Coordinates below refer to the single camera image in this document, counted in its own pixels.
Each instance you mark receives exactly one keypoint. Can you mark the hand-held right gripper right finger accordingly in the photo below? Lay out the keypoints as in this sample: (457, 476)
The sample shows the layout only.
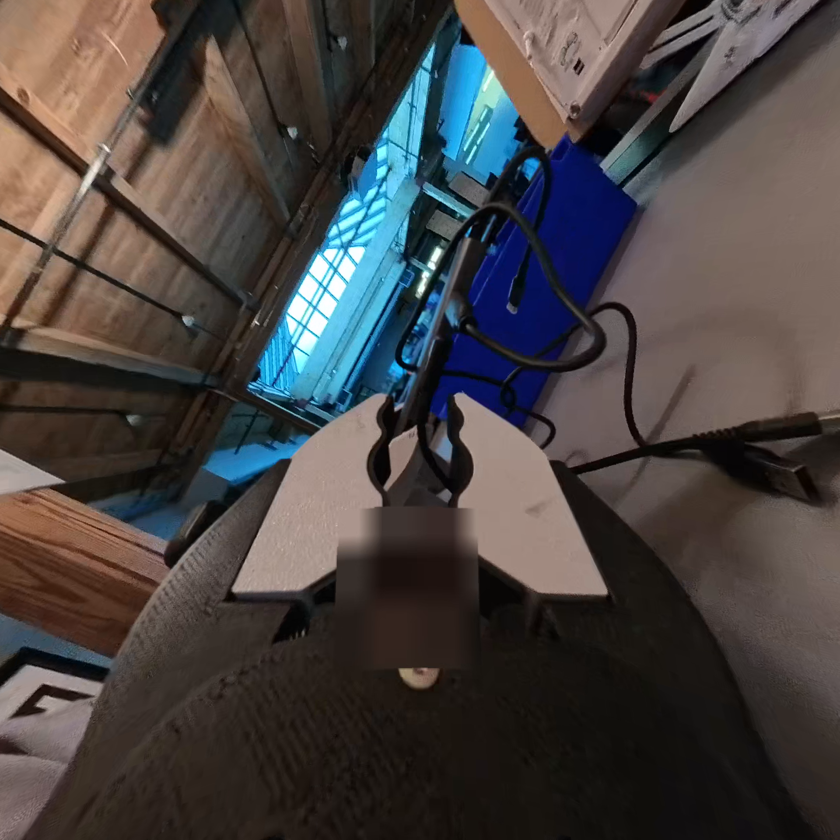
(531, 518)

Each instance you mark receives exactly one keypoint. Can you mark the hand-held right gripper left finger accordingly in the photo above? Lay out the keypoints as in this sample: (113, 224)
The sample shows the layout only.
(302, 518)

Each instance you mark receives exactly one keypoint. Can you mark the grey USB hub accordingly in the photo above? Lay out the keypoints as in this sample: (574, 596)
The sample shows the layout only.
(469, 262)

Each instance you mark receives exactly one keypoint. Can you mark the blue plastic bin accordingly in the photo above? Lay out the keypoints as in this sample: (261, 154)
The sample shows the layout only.
(590, 216)

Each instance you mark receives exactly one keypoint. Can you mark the person's left forearm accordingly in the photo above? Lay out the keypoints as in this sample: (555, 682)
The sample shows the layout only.
(26, 787)

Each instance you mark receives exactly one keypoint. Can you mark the grey desk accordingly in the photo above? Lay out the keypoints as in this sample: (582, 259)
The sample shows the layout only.
(754, 262)

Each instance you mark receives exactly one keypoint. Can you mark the black USB plug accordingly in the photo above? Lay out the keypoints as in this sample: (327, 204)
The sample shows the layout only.
(781, 476)

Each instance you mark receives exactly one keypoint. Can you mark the printed instruction sheet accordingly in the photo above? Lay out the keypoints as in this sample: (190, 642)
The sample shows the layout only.
(590, 39)

